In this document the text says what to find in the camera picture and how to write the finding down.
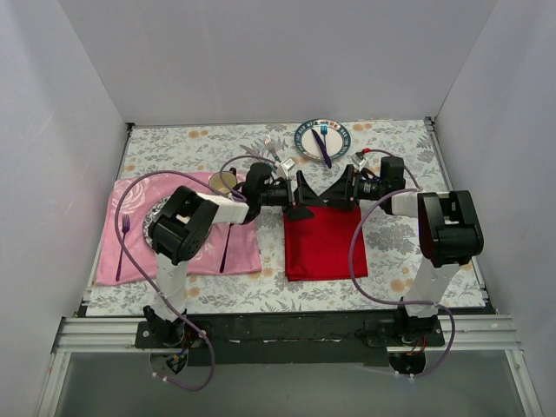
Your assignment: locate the red cloth napkin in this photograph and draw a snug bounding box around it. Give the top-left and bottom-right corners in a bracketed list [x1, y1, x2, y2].
[284, 207, 361, 281]

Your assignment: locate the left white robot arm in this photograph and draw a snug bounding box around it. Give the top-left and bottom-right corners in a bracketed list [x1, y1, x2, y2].
[143, 162, 326, 348]

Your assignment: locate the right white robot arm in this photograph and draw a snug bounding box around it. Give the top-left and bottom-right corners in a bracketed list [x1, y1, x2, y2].
[320, 151, 484, 347]

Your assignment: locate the cream enamel mug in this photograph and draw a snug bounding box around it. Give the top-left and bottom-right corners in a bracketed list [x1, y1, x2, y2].
[208, 170, 238, 196]

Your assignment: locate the white plate blue rim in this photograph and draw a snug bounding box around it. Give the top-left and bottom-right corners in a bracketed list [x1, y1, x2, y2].
[294, 119, 352, 166]

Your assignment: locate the purple knife on plate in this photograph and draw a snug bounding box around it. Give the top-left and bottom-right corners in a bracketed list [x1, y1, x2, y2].
[311, 129, 332, 169]

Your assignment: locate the blue fork on plate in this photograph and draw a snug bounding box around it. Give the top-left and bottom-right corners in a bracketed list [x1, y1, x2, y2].
[321, 123, 328, 148]

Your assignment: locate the purple spoon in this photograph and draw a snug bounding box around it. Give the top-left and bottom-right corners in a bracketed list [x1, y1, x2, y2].
[219, 224, 232, 274]

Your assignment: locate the blue floral plate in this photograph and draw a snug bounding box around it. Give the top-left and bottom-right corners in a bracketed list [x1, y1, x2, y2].
[142, 196, 169, 248]

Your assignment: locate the purple fork on placemat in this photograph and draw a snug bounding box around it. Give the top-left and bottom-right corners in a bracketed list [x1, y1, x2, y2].
[115, 212, 132, 281]

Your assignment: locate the pink floral placemat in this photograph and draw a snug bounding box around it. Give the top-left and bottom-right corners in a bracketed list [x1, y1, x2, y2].
[96, 172, 261, 286]

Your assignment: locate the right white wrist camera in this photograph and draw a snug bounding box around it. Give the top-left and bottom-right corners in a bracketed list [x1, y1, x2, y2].
[351, 148, 371, 171]

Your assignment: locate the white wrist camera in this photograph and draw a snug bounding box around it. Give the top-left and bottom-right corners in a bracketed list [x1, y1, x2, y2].
[351, 148, 371, 171]
[275, 157, 296, 180]

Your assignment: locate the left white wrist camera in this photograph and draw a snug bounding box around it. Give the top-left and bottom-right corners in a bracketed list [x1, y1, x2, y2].
[275, 157, 296, 180]

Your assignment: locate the teal handled knife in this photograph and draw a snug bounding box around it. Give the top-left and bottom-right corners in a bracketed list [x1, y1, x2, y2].
[241, 145, 267, 162]

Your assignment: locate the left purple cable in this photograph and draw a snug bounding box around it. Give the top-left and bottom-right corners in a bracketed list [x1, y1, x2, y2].
[113, 156, 279, 391]

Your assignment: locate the purple cable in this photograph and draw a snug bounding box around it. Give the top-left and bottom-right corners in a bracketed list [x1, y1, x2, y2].
[113, 156, 279, 391]
[348, 148, 457, 378]

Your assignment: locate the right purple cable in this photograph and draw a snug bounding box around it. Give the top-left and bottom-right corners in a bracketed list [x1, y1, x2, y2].
[348, 148, 457, 378]

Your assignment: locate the teal handled fork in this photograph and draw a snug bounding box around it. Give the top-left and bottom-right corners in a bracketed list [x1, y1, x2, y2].
[264, 136, 281, 162]

